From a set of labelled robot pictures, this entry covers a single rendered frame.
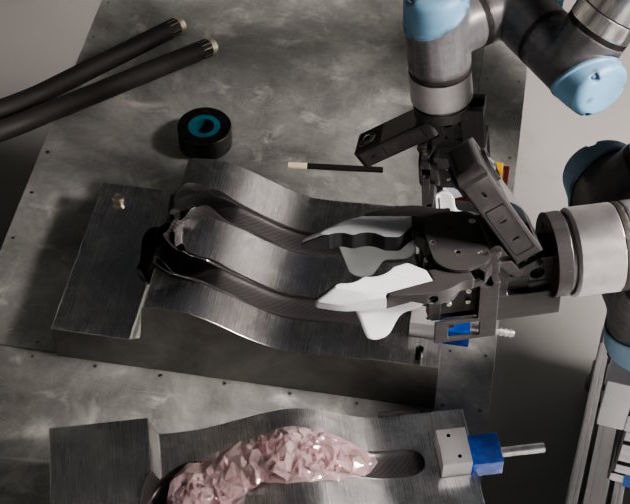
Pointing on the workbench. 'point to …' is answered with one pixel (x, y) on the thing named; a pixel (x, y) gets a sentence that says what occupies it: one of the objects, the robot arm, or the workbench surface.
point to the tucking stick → (334, 167)
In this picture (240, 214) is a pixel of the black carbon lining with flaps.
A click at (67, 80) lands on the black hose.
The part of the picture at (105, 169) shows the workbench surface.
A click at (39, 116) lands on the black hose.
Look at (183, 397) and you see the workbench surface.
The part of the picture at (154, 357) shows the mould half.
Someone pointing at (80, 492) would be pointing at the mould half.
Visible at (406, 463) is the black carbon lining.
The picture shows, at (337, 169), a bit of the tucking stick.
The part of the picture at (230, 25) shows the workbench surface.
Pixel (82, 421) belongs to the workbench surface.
